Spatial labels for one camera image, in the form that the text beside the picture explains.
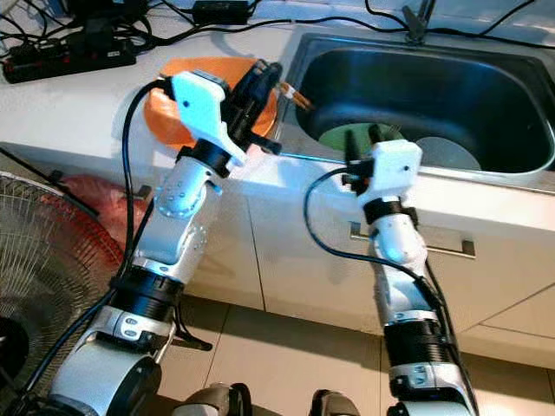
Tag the stainless steel sink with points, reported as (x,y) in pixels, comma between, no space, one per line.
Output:
(442,87)

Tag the black charger block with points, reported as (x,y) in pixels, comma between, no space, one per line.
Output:
(101,16)

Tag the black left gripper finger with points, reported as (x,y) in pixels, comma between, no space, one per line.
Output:
(274,87)
(257,82)

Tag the dark metal faucet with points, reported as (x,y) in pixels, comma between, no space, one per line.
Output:
(418,24)

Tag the black metal floor stand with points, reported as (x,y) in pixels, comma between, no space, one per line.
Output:
(195,341)

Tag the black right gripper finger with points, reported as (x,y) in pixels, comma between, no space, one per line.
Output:
(352,149)
(375,136)

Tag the white kitchen base cabinet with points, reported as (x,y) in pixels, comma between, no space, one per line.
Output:
(286,251)

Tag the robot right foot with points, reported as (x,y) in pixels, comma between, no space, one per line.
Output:
(336,405)

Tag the green plate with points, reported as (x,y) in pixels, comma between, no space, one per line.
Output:
(334,139)

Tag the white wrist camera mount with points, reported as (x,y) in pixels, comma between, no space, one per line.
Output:
(204,104)
(395,165)

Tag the white plate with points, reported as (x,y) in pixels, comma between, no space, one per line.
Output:
(447,156)

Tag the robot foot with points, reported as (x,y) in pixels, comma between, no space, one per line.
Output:
(336,405)
(217,401)

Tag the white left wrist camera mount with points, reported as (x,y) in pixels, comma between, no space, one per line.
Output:
(204,104)

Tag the black power strip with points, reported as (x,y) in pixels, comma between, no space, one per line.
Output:
(69,62)

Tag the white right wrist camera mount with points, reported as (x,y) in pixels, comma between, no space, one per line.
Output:
(395,165)

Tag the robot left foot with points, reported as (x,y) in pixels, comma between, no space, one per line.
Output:
(217,401)

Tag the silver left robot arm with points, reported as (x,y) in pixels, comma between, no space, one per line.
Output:
(182,191)

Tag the red plastic bag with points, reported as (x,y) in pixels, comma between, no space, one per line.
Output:
(113,204)

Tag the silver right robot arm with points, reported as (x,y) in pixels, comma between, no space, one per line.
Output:
(399,243)

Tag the black power adapter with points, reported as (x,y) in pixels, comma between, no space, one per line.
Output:
(221,12)

